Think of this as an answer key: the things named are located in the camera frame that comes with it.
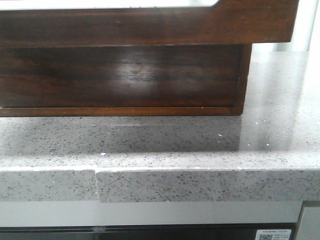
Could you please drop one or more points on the dark wooden drawer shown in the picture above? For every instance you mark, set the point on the dark wooden drawer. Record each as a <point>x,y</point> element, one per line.
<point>227,22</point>

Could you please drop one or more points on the dark wooden drawer cabinet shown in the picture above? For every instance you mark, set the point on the dark wooden drawer cabinet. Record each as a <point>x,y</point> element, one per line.
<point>177,80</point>

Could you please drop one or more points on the white label sticker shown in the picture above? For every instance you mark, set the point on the white label sticker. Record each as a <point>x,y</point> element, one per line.
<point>273,234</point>

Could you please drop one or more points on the black appliance under counter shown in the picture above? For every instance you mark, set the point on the black appliance under counter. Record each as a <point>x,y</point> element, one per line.
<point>230,231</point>

